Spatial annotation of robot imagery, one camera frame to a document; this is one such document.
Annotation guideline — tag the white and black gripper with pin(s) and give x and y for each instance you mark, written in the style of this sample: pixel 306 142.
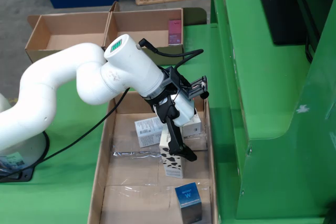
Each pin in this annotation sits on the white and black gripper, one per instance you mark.
pixel 185 111

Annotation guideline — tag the cow print hand cream box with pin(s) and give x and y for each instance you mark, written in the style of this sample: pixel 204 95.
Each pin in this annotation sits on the cow print hand cream box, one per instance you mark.
pixel 173 166

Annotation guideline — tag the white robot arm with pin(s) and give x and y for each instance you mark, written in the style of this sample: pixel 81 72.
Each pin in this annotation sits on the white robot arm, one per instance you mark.
pixel 78 64

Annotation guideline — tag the long white text box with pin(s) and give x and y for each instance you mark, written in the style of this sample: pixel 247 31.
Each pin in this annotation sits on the long white text box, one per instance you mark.
pixel 147 129

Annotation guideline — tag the large cardboard tray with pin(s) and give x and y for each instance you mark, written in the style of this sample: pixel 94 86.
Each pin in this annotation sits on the large cardboard tray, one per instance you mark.
pixel 131 171

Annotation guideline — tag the blue W cube box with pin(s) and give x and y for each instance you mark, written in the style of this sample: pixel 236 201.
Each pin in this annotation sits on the blue W cube box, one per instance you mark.
pixel 187 195

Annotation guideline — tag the pink product box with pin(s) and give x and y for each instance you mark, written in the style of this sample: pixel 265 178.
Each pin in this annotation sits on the pink product box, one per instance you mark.
pixel 175 31

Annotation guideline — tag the open cardboard box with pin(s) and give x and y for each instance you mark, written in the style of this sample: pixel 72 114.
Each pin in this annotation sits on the open cardboard box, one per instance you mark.
pixel 147 24
pixel 65 27

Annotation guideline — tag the green metal cabinet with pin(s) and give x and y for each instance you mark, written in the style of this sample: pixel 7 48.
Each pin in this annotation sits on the green metal cabinet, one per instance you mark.
pixel 262 77

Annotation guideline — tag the black monitor panel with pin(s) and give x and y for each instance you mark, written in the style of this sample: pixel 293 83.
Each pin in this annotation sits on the black monitor panel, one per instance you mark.
pixel 283 11

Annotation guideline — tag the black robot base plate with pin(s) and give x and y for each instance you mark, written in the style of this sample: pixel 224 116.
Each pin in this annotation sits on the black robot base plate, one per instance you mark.
pixel 23 176

